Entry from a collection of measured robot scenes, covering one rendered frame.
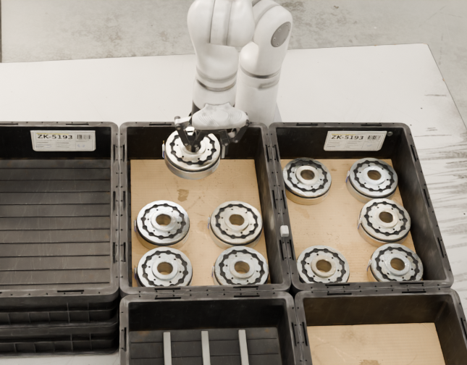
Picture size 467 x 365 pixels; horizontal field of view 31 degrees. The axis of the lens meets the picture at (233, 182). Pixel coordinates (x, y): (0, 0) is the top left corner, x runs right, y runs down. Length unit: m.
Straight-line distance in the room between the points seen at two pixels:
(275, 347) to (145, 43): 1.91
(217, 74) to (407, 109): 0.88
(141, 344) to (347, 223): 0.49
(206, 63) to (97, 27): 1.97
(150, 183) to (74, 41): 1.60
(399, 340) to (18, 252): 0.73
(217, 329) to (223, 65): 0.48
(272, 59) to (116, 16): 1.67
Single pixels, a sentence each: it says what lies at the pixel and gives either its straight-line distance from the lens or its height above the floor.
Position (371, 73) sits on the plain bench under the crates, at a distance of 2.21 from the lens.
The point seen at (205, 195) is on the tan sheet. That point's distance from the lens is 1.70.
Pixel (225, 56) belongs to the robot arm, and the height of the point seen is 1.25.
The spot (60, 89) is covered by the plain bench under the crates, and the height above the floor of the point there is 0.70.
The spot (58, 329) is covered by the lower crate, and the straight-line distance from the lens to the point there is 1.55.
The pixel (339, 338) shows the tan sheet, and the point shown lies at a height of 0.83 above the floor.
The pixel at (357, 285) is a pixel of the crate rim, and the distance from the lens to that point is 1.50.
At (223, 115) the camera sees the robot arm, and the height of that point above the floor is 1.16.
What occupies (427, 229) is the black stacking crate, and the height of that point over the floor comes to 0.91.
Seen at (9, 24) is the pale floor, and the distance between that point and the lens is 3.33.
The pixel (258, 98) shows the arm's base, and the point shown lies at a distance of 1.82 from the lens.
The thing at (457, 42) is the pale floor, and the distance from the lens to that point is 3.52.
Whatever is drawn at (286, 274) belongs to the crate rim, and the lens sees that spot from 1.49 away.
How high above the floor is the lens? 2.17
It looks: 51 degrees down
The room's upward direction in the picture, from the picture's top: 9 degrees clockwise
